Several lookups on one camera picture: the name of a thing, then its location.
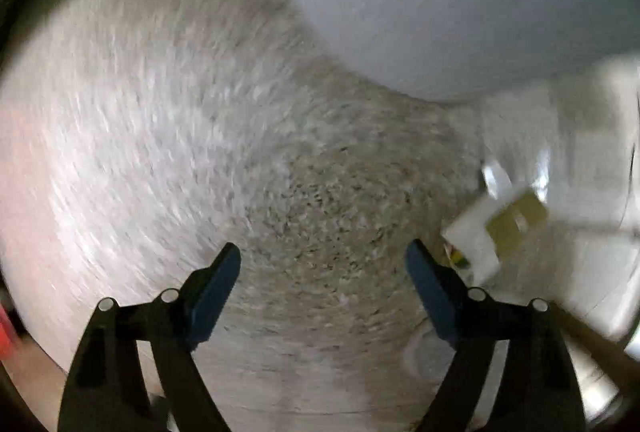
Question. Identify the white red cardboard box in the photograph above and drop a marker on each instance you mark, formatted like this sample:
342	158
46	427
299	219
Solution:
472	242

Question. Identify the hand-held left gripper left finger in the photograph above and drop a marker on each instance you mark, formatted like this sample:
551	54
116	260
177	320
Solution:
215	292

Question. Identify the red blurred object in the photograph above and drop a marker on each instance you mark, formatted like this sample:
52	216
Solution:
6	332

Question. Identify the large translucent plastic bag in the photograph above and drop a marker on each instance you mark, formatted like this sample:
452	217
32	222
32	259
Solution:
590	152

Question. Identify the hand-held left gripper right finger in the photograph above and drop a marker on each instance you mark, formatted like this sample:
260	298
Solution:
432	292

